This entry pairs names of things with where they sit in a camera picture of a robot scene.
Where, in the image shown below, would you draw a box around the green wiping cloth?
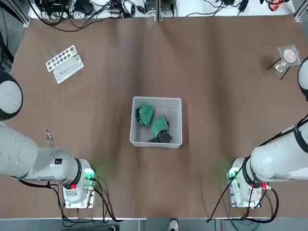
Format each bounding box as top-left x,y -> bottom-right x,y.
147,115 -> 174,144
135,103 -> 156,128

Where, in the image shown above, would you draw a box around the glass test tube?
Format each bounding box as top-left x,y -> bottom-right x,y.
44,49 -> 58,62

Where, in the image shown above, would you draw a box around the clear plastic storage box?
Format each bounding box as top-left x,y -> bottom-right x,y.
129,96 -> 183,149

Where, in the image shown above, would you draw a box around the white test tube rack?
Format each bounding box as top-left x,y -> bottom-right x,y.
45,45 -> 85,84

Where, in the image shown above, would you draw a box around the metal crucible tongs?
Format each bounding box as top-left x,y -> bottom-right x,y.
44,129 -> 55,147

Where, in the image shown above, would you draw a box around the person's foot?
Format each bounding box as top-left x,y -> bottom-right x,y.
167,218 -> 179,231

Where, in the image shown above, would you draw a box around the red and black tool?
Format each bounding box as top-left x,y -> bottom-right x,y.
269,0 -> 289,12

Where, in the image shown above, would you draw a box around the black base cable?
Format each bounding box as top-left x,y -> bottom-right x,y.
92,178 -> 125,222
205,168 -> 241,223

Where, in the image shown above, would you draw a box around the aluminium frame post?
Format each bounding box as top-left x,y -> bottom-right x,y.
16,0 -> 32,27
155,0 -> 164,21
293,0 -> 308,22

